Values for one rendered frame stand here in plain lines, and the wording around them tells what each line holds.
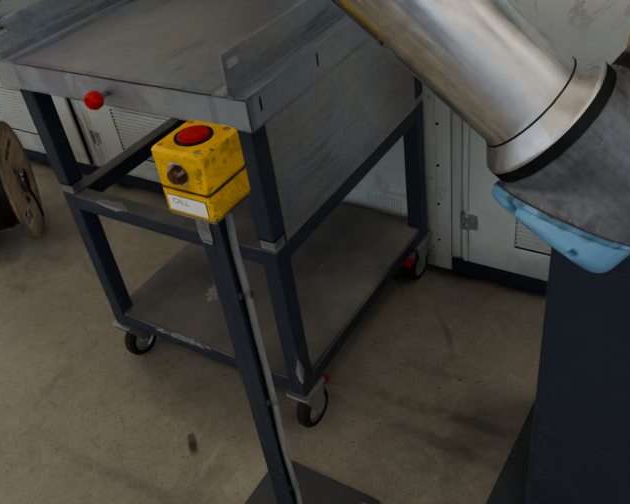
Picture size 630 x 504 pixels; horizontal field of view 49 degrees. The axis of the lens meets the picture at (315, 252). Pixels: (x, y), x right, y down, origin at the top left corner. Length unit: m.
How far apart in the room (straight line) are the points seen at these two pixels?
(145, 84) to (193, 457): 0.86
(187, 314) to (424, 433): 0.63
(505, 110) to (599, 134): 0.09
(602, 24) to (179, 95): 0.83
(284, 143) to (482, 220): 0.77
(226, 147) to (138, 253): 1.46
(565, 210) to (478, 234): 1.17
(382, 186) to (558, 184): 1.26
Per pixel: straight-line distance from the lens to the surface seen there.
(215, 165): 0.85
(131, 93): 1.24
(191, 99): 1.14
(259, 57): 1.14
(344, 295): 1.68
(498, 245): 1.86
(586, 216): 0.71
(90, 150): 2.74
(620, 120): 0.70
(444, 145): 1.78
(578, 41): 1.54
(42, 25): 1.54
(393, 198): 1.94
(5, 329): 2.21
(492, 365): 1.75
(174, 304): 1.77
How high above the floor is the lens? 1.29
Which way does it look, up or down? 38 degrees down
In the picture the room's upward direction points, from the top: 9 degrees counter-clockwise
